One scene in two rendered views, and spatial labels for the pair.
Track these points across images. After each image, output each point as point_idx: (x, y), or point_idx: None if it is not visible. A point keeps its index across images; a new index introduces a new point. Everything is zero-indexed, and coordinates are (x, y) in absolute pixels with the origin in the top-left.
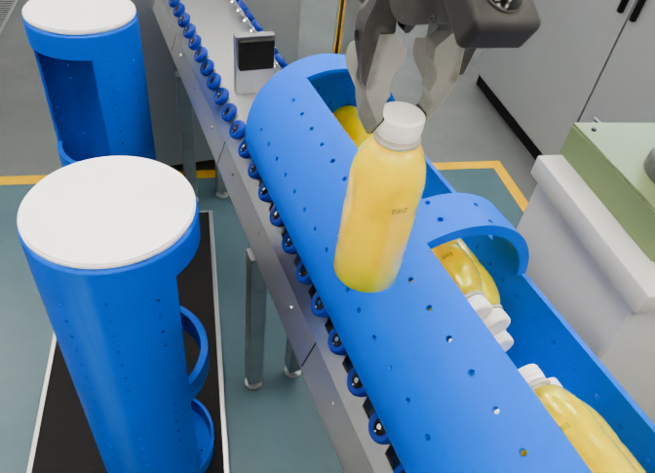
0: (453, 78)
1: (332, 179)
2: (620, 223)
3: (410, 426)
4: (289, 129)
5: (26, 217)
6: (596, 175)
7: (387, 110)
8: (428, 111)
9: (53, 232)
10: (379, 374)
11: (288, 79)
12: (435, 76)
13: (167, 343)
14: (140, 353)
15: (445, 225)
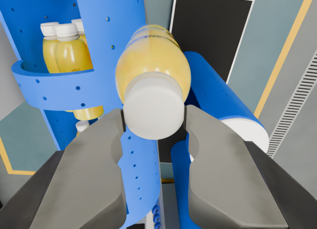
0: (75, 145)
1: (135, 139)
2: None
3: None
4: (146, 179)
5: (264, 148)
6: None
7: (171, 122)
8: (118, 112)
9: (256, 139)
10: (142, 4)
11: (139, 213)
12: (111, 150)
13: (202, 90)
14: (213, 88)
15: (75, 81)
